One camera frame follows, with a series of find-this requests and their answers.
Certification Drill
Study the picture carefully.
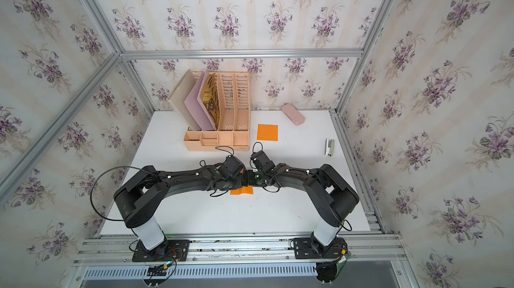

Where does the small grey stapler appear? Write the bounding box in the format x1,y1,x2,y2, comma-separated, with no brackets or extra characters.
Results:
325,138,335,157

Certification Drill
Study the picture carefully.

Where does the pink board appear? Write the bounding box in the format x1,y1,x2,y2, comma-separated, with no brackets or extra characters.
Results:
184,70,216,131

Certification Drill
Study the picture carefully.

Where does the aluminium mounting rail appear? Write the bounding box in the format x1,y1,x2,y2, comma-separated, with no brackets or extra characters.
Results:
71,232,408,267

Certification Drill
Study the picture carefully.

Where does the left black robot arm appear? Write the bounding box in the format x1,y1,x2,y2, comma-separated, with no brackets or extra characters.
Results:
113,155,250,251

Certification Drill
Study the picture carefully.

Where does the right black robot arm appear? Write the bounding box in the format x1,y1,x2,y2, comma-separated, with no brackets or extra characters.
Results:
247,150,360,252

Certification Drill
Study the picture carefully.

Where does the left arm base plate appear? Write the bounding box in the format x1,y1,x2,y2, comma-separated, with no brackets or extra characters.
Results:
132,239,190,263

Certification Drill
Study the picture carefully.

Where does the beige board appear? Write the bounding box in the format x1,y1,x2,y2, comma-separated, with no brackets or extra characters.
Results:
169,70,201,131

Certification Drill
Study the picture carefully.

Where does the orange square paper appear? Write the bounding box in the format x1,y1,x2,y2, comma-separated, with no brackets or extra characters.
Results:
230,186,254,196
256,124,278,142

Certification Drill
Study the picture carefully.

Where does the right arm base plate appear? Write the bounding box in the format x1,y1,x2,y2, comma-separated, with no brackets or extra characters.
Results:
290,237,349,259

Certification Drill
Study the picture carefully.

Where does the yellow patterned book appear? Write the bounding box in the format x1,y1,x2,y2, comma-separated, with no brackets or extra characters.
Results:
201,72,220,130

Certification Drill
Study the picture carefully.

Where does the peach desk organizer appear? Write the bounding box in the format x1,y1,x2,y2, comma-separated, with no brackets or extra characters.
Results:
184,72,251,151

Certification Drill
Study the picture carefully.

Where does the white perforated cable tray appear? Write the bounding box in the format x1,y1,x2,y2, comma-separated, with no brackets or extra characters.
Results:
83,262,318,281

